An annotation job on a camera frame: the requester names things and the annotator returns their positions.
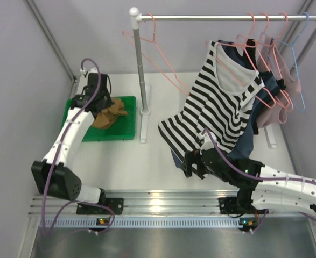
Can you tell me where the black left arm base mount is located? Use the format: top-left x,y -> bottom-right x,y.
76,198 -> 124,215

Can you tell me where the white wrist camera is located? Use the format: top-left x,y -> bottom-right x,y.
80,67 -> 89,77
198,132 -> 216,152

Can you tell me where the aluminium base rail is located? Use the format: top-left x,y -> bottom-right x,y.
28,189 -> 316,229

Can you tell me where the metal clothes rack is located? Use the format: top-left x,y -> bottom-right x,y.
129,7 -> 316,144

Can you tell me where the pink hanger with striped top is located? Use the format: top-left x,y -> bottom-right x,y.
205,12 -> 277,109

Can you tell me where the green plastic tray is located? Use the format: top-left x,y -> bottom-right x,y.
61,96 -> 137,142

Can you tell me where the navy blue tank top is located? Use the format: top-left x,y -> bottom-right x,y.
171,39 -> 281,170

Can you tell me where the tan tank top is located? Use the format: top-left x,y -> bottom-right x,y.
92,98 -> 128,130

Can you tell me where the black white striped tank top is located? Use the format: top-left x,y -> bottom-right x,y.
157,40 -> 266,169

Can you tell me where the pink wire hanger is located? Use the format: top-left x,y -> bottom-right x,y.
122,13 -> 191,96

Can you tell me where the pink hanger with navy top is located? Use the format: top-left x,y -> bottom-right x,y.
237,13 -> 291,109

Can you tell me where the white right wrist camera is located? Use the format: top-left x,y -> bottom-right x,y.
198,132 -> 216,152

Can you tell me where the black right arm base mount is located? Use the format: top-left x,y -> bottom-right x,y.
218,197 -> 255,216

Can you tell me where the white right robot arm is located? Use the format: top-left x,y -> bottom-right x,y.
182,139 -> 316,219

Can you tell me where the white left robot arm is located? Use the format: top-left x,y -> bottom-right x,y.
31,70 -> 112,213

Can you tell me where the dusty pink tank top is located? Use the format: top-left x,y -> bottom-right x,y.
256,36 -> 291,128

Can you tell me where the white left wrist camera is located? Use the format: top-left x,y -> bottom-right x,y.
80,67 -> 89,77

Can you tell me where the light blue wire hanger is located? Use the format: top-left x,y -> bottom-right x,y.
276,12 -> 310,112

